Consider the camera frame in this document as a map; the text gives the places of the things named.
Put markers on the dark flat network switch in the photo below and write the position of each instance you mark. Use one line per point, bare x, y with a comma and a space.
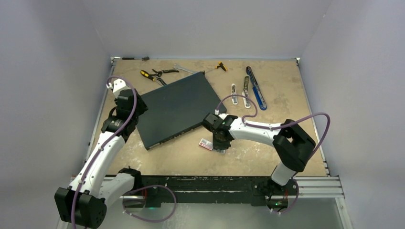
175, 109

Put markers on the black tool at wall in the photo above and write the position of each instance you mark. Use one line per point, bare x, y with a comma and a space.
135, 58

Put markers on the silver wrench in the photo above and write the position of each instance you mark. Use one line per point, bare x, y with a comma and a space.
178, 67

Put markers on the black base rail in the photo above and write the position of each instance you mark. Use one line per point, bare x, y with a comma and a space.
256, 191

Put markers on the red white staple box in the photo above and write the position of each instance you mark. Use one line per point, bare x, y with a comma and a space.
206, 144

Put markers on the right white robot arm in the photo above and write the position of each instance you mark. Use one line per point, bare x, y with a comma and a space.
292, 144

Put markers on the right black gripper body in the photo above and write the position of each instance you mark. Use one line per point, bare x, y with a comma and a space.
219, 143

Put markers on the white stapler part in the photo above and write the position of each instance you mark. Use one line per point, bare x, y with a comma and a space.
233, 93

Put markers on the small yellow black screwdriver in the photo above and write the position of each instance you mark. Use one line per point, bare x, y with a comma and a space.
220, 65

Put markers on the blue stapler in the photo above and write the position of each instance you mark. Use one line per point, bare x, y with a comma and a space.
257, 92

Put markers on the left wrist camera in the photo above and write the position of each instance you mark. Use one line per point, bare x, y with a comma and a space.
117, 86

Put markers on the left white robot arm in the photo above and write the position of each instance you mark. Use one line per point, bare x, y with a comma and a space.
86, 200

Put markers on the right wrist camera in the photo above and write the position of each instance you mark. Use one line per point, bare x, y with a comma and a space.
220, 113

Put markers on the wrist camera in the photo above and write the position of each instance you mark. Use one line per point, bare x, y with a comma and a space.
117, 86
220, 113

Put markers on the black handled cutters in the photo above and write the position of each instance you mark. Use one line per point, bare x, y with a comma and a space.
160, 73

